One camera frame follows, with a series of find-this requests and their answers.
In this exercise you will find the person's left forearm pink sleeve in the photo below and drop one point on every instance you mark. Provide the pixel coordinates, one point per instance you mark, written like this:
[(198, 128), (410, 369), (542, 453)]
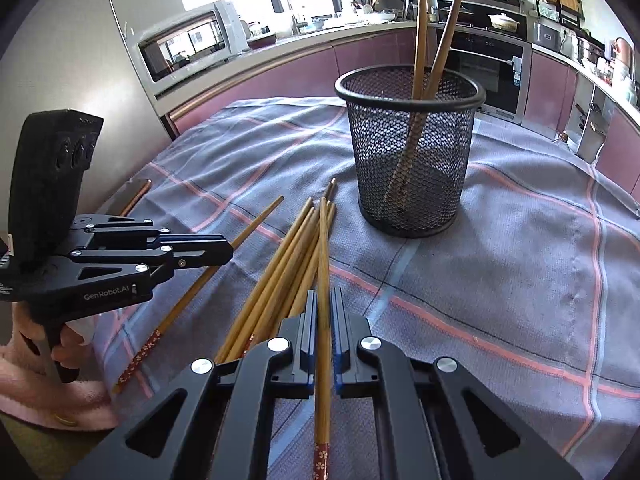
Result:
[(30, 395)]

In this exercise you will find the steel countertop appliance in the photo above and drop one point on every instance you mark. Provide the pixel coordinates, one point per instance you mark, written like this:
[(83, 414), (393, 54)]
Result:
[(547, 35)]

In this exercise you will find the bundle of wooden chopsticks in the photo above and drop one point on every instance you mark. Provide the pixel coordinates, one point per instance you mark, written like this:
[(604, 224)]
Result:
[(280, 270)]

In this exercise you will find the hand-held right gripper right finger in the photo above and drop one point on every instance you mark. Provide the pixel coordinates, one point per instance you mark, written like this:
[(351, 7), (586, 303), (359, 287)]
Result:
[(339, 332)]

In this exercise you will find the silver refrigerator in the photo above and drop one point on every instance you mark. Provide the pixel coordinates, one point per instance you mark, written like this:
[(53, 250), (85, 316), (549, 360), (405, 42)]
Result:
[(75, 60)]

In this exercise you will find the black shelf rack with boards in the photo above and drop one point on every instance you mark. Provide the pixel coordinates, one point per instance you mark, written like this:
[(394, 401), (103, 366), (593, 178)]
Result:
[(562, 0)]

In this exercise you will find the grey checked tablecloth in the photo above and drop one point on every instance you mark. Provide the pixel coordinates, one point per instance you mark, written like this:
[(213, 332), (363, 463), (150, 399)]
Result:
[(500, 285)]

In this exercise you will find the person's left hand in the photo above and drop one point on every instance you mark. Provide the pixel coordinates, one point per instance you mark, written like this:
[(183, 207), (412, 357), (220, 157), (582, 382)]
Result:
[(64, 352)]

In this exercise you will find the pink kettle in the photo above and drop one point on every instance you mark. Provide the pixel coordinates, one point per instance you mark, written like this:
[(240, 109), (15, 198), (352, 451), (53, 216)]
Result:
[(623, 52)]

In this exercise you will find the white casserole pot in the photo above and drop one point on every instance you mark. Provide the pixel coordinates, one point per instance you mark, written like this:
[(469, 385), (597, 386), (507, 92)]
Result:
[(505, 21)]

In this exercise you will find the white toaster oven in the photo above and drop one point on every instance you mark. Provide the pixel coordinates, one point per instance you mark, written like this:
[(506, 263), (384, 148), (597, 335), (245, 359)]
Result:
[(220, 25)]

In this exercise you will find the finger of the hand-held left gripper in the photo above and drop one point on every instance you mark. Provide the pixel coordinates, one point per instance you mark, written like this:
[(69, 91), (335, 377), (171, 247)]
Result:
[(210, 251), (120, 272)]

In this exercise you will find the smartphone with orange edge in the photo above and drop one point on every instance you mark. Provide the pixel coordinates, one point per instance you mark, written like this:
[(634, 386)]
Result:
[(137, 193)]

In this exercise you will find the red bowl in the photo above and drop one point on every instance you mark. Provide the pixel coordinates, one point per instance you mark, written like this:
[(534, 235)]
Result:
[(262, 39)]

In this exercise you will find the built-in steel oven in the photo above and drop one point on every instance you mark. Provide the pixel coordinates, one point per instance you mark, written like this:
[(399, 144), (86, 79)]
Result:
[(480, 65)]

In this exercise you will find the black mesh cup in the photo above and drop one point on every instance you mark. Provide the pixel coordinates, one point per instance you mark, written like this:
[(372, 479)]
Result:
[(380, 135)]

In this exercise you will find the wooden chopstick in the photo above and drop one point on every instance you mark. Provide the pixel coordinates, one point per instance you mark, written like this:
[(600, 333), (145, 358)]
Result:
[(165, 327), (324, 260), (450, 25), (422, 20)]

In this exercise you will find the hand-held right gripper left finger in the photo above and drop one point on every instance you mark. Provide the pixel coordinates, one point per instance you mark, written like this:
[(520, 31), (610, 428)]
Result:
[(312, 332)]

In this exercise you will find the kitchen faucet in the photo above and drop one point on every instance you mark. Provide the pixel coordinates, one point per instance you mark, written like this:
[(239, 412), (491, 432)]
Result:
[(290, 10)]

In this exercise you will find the pink kitchen base cabinets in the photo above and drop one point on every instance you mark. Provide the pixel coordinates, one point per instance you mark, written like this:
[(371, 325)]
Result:
[(300, 75)]

